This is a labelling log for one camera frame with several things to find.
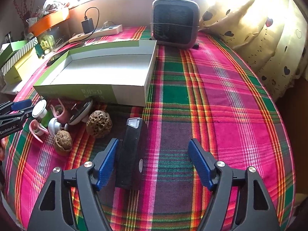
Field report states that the yellow box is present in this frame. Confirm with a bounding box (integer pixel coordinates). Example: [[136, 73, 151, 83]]
[[4, 48, 40, 85]]

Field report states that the white plug in strip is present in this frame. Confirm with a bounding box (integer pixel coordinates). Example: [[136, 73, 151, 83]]
[[102, 20, 115, 29]]

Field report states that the red branch decoration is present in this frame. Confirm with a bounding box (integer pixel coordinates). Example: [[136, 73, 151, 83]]
[[13, 0, 36, 28]]

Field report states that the pitted round walnut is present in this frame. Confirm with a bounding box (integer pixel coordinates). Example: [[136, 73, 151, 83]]
[[86, 110, 113, 138]]

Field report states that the black smartphone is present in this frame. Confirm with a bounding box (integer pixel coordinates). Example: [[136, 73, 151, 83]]
[[46, 50, 68, 67]]

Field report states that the orange storage box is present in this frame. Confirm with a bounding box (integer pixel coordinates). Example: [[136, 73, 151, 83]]
[[28, 7, 69, 37]]

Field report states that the green white cardboard box tray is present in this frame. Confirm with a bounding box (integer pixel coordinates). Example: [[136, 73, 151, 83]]
[[34, 40, 158, 107]]

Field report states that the black oval button remote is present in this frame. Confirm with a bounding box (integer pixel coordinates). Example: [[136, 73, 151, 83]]
[[68, 97, 93, 126]]

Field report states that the person left hand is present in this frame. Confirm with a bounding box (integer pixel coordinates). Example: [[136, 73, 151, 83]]
[[0, 139, 6, 161]]

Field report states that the black charger cable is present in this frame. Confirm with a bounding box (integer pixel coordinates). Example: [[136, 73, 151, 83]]
[[55, 6, 100, 51]]

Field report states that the cream heart curtain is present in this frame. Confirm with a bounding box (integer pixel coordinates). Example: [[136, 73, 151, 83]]
[[199, 0, 307, 100]]

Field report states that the grey portable heater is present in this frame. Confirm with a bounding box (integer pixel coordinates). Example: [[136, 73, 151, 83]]
[[150, 0, 200, 49]]

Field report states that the black rectangular device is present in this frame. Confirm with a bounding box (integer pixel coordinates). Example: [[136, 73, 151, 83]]
[[115, 117, 148, 190]]

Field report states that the white power strip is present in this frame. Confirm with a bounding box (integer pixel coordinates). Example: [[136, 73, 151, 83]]
[[68, 24, 123, 43]]

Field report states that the green striped box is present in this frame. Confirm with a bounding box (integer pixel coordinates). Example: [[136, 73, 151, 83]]
[[1, 37, 38, 75]]

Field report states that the wrinkled brown walnut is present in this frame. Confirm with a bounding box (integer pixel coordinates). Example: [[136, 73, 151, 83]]
[[54, 130, 73, 155]]

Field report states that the black heater plug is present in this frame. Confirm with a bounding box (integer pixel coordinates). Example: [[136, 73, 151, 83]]
[[192, 43, 199, 49]]

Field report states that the white knob hook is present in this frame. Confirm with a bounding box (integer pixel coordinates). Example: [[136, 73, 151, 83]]
[[48, 117, 68, 137]]

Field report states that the black charger adapter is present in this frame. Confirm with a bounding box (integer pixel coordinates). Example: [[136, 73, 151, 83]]
[[81, 16, 94, 34]]

